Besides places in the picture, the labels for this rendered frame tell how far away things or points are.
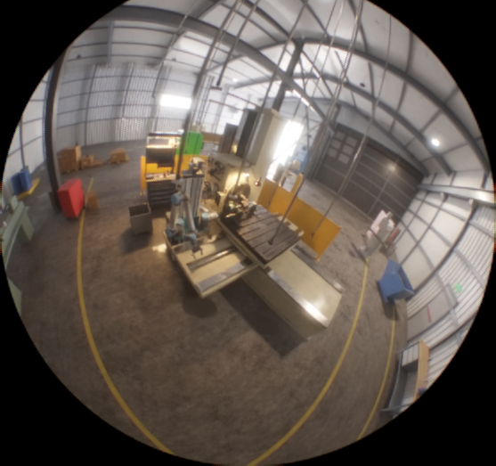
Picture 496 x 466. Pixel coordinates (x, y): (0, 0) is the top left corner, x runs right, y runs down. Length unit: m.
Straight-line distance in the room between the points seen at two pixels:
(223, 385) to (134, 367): 1.30
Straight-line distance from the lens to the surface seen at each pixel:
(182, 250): 2.45
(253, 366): 2.75
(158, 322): 2.72
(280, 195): 4.86
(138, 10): 5.51
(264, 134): 3.09
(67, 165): 9.30
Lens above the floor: 2.60
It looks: 32 degrees down
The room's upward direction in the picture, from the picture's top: 21 degrees clockwise
